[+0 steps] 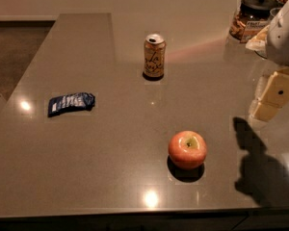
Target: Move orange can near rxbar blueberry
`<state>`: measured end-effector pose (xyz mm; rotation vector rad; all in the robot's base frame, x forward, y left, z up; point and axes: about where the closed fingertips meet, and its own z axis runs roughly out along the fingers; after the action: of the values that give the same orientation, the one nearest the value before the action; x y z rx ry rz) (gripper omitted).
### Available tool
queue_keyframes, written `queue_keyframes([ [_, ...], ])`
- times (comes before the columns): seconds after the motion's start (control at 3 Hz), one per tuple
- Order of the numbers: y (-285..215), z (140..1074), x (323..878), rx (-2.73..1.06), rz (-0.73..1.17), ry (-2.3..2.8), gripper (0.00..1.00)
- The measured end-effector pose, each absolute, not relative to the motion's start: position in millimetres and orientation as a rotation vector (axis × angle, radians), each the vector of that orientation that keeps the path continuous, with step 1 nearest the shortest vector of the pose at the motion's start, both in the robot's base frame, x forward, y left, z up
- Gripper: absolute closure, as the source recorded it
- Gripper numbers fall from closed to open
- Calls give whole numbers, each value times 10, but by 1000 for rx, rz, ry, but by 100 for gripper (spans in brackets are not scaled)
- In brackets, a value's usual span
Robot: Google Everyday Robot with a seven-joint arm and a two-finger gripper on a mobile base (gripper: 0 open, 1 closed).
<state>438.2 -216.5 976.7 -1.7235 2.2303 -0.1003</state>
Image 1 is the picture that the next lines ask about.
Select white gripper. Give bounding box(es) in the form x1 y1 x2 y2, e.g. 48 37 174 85
250 0 289 122

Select orange LaCroix soda can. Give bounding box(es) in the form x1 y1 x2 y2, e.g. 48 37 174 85
143 34 166 81

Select blue RXBAR blueberry wrapper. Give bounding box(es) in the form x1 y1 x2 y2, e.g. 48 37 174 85
47 92 95 117

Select yellow snack packet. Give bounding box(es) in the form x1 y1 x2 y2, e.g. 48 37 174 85
246 25 270 51

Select snack jar with black lid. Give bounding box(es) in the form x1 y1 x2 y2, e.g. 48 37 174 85
229 0 278 43

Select clear glass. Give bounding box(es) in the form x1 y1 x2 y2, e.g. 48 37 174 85
255 7 281 59

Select red apple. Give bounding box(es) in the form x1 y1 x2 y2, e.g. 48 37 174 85
169 131 207 170

